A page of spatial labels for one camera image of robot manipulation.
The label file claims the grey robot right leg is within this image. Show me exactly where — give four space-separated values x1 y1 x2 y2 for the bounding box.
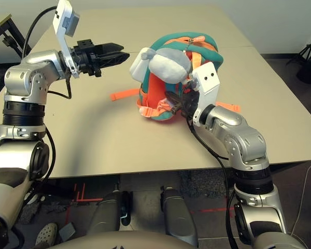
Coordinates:
160 187 198 247

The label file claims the side table with black frame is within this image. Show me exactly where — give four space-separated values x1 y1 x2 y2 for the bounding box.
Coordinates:
0 14 32 62

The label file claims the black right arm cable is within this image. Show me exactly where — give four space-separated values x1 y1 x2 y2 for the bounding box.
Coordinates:
186 116 239 249

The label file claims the grey floor pedal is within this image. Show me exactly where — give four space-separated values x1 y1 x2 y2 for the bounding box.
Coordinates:
58 223 76 242

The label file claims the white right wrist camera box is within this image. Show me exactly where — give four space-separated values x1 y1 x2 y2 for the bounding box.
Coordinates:
190 61 221 128

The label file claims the thin white floor cable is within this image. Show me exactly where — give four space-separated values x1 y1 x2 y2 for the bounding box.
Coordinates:
291 159 311 236

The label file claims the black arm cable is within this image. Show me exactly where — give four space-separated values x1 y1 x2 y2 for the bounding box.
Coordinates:
186 116 239 249
22 5 73 187

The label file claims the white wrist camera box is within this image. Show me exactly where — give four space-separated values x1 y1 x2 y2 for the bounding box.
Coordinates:
190 61 221 128
53 0 81 80

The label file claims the orange teal plush backpack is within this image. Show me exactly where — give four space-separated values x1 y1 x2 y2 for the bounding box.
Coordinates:
110 31 242 122

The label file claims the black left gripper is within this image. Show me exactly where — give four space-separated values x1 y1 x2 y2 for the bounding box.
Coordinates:
72 38 131 78

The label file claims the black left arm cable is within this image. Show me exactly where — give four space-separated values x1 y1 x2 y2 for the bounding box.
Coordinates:
22 5 73 187

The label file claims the grey robot torso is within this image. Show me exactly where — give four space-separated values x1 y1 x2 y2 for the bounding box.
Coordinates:
46 230 189 249

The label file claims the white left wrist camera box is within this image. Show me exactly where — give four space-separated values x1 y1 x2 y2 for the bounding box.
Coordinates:
53 0 81 80

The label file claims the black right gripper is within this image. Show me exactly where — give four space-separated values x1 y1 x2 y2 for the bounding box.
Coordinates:
165 89 200 119

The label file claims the black slanted pole with clamp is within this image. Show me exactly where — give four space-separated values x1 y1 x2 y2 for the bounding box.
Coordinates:
0 12 25 59

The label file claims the grey robot leg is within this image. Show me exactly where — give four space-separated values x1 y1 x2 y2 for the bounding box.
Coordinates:
88 190 133 249
160 187 198 247

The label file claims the grey robot left leg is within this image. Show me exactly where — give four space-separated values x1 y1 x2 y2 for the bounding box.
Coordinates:
88 190 133 249

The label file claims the white perforated shoe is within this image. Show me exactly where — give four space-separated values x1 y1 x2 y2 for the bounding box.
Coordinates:
35 222 59 246

